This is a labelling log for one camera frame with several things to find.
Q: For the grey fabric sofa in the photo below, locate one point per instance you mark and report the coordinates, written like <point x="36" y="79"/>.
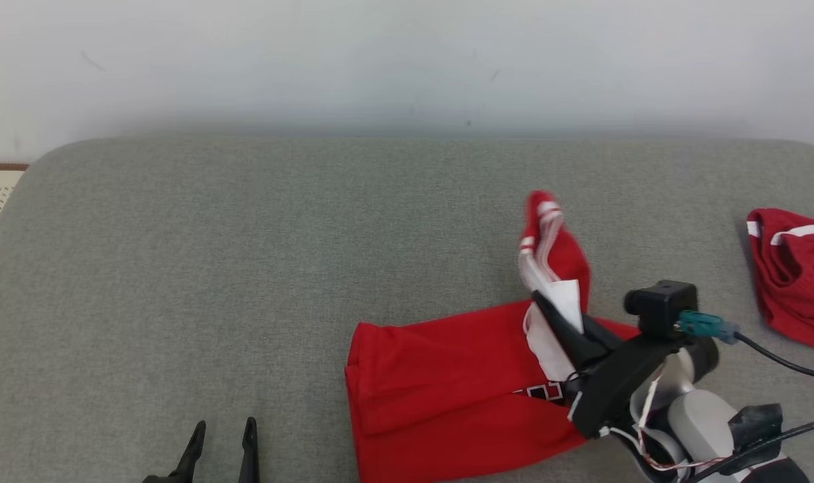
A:
<point x="245" y="268"/>

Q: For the red shorts with Bulls print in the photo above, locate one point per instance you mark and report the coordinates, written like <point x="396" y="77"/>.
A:
<point x="796" y="282"/>

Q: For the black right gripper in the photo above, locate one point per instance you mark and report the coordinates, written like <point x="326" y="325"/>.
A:
<point x="621" y="382"/>

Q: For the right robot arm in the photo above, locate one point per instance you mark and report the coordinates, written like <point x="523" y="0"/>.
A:
<point x="698" y="416"/>

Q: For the red jersey with white shirt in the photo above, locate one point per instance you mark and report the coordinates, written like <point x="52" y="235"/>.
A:
<point x="447" y="389"/>

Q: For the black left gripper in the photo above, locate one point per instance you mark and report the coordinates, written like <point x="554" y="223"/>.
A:
<point x="162" y="479"/>

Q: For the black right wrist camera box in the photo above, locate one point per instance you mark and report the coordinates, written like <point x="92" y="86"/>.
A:
<point x="662" y="308"/>

